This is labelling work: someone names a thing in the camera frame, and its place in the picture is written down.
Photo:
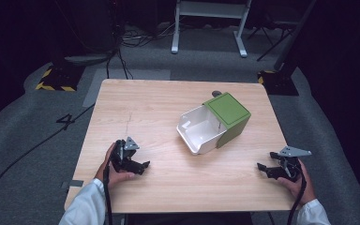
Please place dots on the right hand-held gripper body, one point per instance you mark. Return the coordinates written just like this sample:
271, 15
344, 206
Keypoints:
290, 167

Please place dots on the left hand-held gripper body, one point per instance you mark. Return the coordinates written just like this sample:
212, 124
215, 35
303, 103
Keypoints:
122, 154

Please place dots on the person's left hand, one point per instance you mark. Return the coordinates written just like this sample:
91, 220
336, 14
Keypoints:
115, 178

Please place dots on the person's right hand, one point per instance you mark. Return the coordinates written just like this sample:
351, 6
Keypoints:
303, 190

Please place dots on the grey tape strip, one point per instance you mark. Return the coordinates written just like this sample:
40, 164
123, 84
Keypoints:
76, 183

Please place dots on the white plastic drawer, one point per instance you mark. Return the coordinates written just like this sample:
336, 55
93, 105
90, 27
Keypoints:
200, 131

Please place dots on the black yellow striped stand base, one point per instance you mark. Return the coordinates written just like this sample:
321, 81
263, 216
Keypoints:
59, 79
278, 82

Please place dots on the small dark round object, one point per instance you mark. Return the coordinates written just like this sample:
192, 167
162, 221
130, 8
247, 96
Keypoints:
216, 93

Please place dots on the black folding tripod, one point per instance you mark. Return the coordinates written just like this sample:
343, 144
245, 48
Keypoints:
273, 36

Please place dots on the grey metal stand post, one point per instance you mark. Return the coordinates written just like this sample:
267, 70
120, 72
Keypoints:
293, 37

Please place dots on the white metal desk frame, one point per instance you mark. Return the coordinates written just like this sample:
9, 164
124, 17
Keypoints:
211, 12

